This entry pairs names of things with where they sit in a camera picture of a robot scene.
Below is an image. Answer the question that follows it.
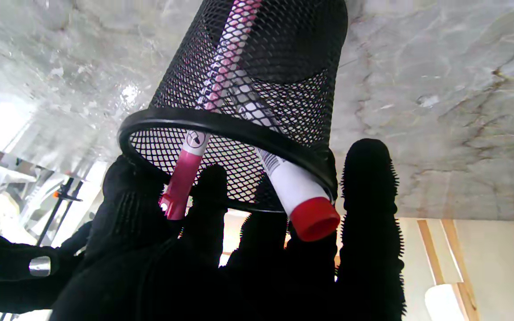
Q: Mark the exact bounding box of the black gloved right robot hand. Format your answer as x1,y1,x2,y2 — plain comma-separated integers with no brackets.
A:
0,221,95,315

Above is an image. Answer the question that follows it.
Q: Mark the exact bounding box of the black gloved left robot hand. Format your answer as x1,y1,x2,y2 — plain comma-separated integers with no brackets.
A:
50,138,407,321

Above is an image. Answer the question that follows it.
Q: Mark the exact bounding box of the pink marker with black cap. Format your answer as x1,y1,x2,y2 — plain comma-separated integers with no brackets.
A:
159,0,264,221

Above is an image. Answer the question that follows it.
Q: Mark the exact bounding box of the white marker with red caps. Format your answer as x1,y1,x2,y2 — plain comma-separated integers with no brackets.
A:
230,76,341,242

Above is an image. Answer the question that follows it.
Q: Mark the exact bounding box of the black mesh pen cup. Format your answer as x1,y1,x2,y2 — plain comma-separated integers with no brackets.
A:
118,0,349,214

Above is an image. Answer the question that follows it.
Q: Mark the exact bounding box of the black tripod stand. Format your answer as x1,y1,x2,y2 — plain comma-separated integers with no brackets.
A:
36,176,89,247

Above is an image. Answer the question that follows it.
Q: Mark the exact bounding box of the printed room scene backdrop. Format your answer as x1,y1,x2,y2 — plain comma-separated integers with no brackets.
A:
221,210,514,321

